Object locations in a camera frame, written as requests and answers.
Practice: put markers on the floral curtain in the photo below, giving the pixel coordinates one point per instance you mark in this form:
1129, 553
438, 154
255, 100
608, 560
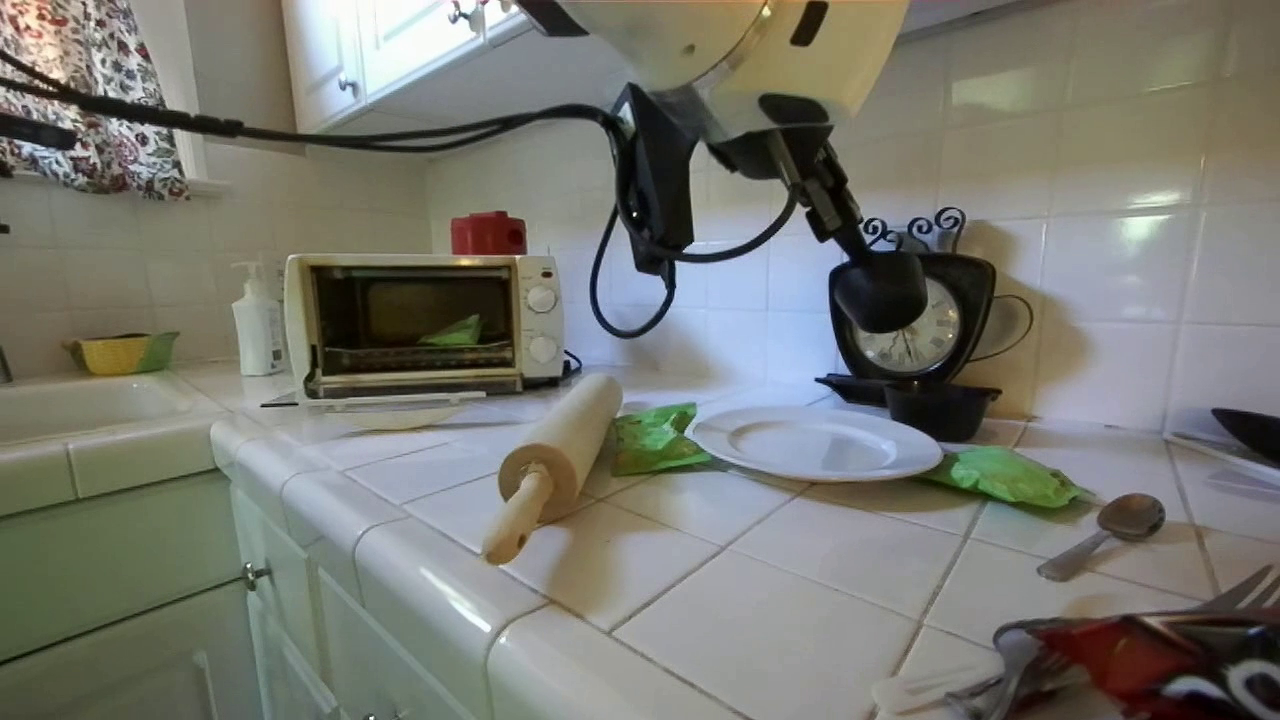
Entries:
122, 147

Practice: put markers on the white plate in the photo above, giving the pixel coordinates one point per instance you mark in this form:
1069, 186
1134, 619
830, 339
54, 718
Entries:
812, 444

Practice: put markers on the black shallow pan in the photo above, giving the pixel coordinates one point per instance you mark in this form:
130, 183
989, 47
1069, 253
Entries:
940, 406

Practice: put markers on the red canister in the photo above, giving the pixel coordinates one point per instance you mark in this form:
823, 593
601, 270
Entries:
487, 234

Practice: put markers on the metal fork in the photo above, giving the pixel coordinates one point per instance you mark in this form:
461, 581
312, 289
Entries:
1235, 593

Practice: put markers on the wooden rolling pin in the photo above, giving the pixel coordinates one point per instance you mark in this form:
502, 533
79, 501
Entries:
560, 444

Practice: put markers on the white toaster oven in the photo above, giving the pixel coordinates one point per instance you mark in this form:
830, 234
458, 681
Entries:
541, 341

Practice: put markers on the white soap dispenser bottle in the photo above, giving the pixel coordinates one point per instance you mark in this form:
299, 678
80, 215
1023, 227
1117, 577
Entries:
259, 335

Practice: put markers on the white wall cabinet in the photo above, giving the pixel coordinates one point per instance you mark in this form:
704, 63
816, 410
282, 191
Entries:
374, 54

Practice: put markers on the metal cabinet knob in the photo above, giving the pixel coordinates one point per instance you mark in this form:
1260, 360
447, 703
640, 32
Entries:
259, 577

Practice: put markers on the black frying pan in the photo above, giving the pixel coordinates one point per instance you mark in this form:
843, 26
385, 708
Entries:
1256, 433

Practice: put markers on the green snack packet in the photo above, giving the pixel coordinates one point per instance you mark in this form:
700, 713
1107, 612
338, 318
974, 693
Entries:
653, 436
1002, 477

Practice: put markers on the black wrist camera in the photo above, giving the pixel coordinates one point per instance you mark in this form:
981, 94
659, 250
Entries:
659, 174

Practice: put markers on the red chips bag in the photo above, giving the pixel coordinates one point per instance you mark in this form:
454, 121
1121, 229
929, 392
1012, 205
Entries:
1146, 672

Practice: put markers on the white base cabinet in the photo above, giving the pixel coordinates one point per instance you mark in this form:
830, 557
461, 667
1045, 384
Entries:
122, 585

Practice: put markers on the black table clock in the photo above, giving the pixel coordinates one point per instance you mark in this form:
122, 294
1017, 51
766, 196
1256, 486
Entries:
965, 304

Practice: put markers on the yellow green bowl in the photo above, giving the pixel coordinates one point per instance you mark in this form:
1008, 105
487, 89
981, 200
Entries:
122, 353

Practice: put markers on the metal spoon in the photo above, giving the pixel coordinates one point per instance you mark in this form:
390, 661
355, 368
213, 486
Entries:
1129, 516

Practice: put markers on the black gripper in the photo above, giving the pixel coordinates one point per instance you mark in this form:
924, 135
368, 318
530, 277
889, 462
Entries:
772, 121

